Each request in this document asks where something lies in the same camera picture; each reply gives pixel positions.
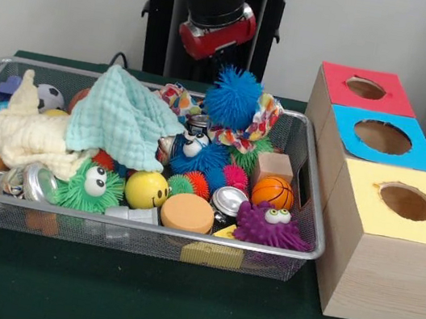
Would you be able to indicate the light blue waffle cloth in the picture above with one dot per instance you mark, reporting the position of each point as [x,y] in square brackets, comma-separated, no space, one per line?
[121,123]

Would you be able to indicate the purple spiky ball with eyes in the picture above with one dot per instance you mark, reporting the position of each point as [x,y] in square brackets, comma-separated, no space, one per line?
[266,232]

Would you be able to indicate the dark blue spiky ball with eyes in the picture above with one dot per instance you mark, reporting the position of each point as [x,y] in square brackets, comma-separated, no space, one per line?
[205,158]

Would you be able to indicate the small orange basketball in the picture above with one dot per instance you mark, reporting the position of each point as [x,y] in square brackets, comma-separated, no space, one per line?
[272,192]

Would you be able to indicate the cream waffle cloth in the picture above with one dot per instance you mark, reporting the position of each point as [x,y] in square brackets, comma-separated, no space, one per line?
[28,137]

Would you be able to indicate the yellow smiley ball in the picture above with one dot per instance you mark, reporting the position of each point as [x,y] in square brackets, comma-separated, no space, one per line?
[146,191]

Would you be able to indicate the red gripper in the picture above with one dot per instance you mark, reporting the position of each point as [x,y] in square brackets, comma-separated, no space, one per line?
[216,39]

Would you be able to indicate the orange foam disc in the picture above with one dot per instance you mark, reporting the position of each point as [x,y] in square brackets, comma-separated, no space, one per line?
[187,212]

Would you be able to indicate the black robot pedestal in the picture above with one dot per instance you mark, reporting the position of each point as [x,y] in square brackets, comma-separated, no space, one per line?
[159,15]

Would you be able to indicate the confetti print cloth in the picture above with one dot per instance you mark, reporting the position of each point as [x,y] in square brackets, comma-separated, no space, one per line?
[262,122]

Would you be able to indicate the wooden three-hole box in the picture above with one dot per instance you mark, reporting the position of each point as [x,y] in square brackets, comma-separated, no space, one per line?
[382,274]

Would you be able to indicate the dark green tablecloth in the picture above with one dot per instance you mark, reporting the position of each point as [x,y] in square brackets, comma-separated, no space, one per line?
[171,308]

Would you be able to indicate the green spiky ball with eyes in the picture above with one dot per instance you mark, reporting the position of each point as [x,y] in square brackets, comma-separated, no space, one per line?
[77,190]

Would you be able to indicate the shallow mesh bin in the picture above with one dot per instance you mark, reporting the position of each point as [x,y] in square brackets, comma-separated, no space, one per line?
[121,240]

